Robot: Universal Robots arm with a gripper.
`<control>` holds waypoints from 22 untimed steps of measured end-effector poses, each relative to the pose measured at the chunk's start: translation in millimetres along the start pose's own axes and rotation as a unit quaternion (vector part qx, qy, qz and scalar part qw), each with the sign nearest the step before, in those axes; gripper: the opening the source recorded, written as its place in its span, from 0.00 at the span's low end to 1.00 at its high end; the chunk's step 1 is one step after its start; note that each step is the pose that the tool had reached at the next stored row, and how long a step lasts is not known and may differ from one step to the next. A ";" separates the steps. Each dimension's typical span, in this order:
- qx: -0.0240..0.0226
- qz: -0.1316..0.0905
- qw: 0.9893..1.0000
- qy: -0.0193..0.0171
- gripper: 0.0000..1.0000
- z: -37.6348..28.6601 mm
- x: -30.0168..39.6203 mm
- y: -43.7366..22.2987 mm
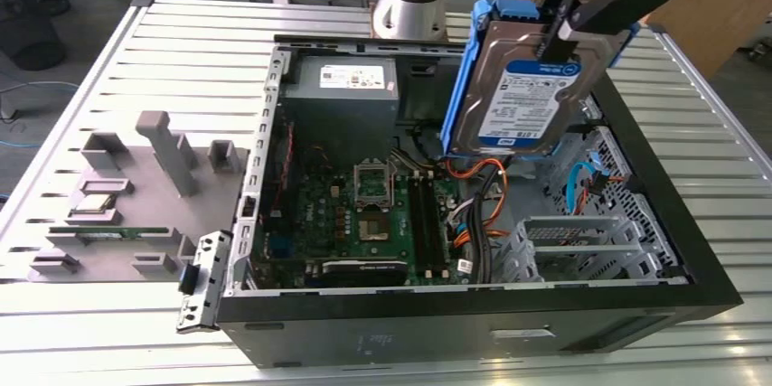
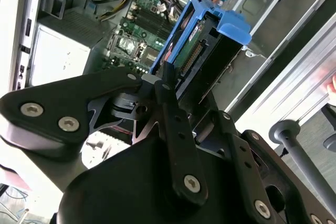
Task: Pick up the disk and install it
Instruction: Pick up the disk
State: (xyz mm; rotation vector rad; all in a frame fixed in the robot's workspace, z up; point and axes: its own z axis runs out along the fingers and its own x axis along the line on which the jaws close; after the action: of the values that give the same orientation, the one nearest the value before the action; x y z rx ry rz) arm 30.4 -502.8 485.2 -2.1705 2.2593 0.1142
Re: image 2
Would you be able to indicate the black gripper left finger with plate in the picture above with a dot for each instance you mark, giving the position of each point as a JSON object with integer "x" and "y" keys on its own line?
{"x": 65, "y": 95}

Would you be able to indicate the black gripper right finger link bars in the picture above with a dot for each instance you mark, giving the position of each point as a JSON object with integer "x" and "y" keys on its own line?
{"x": 262, "y": 174}

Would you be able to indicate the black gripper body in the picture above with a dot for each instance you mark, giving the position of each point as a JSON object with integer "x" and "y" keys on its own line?
{"x": 126, "y": 190}

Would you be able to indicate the hard disk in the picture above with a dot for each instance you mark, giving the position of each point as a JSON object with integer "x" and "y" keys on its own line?
{"x": 223, "y": 56}

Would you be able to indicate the person's bare hand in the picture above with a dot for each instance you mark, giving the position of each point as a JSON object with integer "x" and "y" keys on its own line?
{"x": 332, "y": 86}

